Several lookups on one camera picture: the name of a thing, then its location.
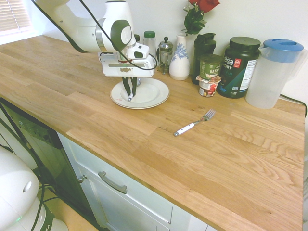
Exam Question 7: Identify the white window blind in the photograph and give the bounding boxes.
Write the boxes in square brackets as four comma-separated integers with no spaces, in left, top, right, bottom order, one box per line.
[0,0,33,32]

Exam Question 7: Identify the black base cable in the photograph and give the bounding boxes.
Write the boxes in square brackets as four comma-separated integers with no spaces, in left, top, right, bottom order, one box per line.
[28,166,60,231]

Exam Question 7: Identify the white drawer with handle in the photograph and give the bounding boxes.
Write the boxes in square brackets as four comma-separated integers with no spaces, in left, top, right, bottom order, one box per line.
[56,132,217,231]

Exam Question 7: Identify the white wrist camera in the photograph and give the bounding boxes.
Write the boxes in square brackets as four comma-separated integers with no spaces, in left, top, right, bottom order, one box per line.
[127,44,149,60]

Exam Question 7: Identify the black shaker bottle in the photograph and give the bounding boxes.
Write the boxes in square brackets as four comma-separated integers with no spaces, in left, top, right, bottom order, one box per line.
[191,33,217,85]

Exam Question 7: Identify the clear bottle with green lid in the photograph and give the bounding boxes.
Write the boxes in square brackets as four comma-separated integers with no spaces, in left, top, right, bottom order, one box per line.
[143,30,157,57]

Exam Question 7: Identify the red yogurt cup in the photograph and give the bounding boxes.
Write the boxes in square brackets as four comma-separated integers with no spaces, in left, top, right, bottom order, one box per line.
[195,75,222,98]

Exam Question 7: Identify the green oatmeal cup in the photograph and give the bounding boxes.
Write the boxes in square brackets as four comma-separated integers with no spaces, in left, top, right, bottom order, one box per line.
[199,53,224,80]

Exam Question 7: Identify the white-handled metal fork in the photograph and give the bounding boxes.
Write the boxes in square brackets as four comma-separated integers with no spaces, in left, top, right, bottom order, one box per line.
[173,108,217,137]

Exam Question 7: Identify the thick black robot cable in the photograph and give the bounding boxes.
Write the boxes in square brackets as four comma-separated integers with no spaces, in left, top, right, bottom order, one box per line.
[30,0,102,53]

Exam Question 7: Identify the black protein powder tub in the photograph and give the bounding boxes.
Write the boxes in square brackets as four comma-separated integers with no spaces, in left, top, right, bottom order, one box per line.
[216,36,262,99]

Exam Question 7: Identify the glass French press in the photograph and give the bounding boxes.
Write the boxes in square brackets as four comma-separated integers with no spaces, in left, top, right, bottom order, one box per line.
[157,36,174,75]

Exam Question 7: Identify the silver drawer handle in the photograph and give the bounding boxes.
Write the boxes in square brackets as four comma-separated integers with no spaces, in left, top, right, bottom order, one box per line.
[98,171,128,194]

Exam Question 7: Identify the clear pitcher with blue lid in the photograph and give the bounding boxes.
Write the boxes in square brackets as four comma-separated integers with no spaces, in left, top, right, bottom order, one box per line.
[245,38,308,109]

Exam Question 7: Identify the white vase with blue flowers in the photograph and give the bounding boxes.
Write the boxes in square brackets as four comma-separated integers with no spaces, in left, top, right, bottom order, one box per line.
[168,33,190,81]

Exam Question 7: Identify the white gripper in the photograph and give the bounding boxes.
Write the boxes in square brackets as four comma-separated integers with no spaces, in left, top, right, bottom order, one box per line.
[100,51,156,97]

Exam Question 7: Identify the white-handled metal spoon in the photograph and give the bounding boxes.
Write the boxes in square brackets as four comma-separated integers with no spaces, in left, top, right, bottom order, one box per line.
[127,77,142,102]

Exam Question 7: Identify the black power cable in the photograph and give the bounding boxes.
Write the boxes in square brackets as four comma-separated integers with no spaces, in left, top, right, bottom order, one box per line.
[279,93,308,114]

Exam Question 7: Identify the red roses with green leaves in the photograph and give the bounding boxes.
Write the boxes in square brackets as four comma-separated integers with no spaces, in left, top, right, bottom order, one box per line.
[183,0,221,37]

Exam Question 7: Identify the white plate with gold rim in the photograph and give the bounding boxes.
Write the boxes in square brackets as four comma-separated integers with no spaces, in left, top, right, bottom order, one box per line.
[110,78,170,110]

